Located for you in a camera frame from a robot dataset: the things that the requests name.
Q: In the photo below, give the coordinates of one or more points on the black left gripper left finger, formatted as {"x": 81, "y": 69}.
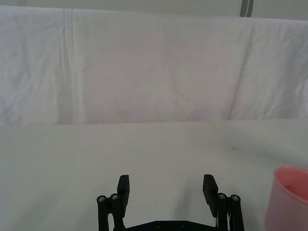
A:
{"x": 123, "y": 192}

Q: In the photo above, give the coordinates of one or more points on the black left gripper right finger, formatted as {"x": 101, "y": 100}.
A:
{"x": 209, "y": 192}

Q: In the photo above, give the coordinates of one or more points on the white table cloth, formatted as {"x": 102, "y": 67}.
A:
{"x": 144, "y": 156}

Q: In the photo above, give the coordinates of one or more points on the pink plastic cup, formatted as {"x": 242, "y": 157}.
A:
{"x": 286, "y": 202}

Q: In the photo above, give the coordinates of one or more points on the wrinkled white hanging cloth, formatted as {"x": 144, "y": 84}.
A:
{"x": 144, "y": 72}

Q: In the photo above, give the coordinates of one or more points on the grey striped post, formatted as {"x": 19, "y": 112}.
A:
{"x": 246, "y": 7}

